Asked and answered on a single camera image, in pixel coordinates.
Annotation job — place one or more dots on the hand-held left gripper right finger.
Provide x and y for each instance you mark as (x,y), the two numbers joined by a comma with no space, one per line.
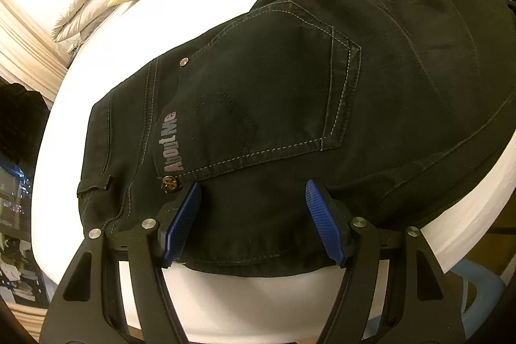
(322,223)

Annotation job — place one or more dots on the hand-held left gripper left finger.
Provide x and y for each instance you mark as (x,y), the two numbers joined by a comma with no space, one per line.
(183,223)

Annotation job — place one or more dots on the black pants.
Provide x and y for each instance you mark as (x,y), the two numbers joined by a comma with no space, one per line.
(282,86)

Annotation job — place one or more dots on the light blue plastic stool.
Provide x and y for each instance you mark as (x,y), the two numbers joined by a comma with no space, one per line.
(483,287)

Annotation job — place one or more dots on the white bed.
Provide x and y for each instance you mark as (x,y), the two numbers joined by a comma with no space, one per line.
(121,58)

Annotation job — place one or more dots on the dark cloth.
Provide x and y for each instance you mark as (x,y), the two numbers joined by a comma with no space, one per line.
(20,118)

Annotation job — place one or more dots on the cream layered bedding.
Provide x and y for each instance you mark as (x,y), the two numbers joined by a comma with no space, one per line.
(28,54)

